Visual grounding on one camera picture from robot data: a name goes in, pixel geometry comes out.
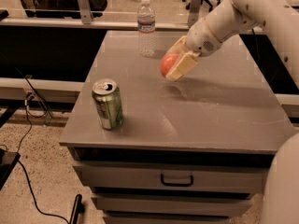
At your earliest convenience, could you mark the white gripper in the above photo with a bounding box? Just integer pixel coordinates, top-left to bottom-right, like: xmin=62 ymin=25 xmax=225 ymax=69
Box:
xmin=165 ymin=19 xmax=222 ymax=81

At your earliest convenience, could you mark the orange-red apple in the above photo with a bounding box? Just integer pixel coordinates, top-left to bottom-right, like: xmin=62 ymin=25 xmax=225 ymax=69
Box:
xmin=160 ymin=53 xmax=178 ymax=77

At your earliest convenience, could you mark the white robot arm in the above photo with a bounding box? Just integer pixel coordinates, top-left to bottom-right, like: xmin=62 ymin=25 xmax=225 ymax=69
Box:
xmin=160 ymin=0 xmax=299 ymax=224

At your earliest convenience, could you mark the green soda can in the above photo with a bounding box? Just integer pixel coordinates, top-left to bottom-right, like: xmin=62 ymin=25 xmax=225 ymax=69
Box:
xmin=92 ymin=78 xmax=123 ymax=130

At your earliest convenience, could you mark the clear plastic water bottle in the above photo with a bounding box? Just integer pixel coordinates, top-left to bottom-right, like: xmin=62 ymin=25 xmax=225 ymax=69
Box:
xmin=137 ymin=0 xmax=155 ymax=57

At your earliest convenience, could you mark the grey drawer cabinet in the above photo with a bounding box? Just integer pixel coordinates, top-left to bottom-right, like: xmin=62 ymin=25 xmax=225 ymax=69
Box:
xmin=61 ymin=31 xmax=295 ymax=224

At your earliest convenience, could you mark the top grey drawer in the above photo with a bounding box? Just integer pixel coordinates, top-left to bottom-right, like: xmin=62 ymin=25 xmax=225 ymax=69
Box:
xmin=73 ymin=161 xmax=268 ymax=194

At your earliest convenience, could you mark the grey drawer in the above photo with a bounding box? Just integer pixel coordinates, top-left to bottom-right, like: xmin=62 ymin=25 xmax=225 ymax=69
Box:
xmin=92 ymin=193 xmax=252 ymax=217
xmin=73 ymin=161 xmax=268 ymax=194

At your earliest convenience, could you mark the middle grey drawer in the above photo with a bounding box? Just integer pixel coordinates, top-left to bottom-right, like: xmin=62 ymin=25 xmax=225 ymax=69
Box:
xmin=92 ymin=193 xmax=252 ymax=217

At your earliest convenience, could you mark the black bar on floor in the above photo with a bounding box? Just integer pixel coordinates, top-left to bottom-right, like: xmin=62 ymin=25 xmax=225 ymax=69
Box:
xmin=69 ymin=194 xmax=85 ymax=224

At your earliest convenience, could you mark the metal railing post middle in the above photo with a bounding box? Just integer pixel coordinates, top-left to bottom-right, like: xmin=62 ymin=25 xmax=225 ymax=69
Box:
xmin=188 ymin=0 xmax=202 ymax=28

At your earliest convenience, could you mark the metal railing post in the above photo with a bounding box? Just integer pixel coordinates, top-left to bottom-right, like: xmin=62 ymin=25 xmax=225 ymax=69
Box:
xmin=78 ymin=0 xmax=93 ymax=24
xmin=188 ymin=0 xmax=202 ymax=28

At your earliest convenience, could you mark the metal railing post left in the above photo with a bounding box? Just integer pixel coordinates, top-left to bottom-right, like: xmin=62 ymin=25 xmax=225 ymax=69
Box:
xmin=78 ymin=0 xmax=93 ymax=24

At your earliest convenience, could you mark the black drawer handle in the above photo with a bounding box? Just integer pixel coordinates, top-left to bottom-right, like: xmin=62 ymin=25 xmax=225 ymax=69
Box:
xmin=160 ymin=174 xmax=194 ymax=188

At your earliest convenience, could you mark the black floor cable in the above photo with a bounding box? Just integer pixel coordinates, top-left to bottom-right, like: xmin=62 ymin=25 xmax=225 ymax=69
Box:
xmin=0 ymin=76 xmax=70 ymax=224

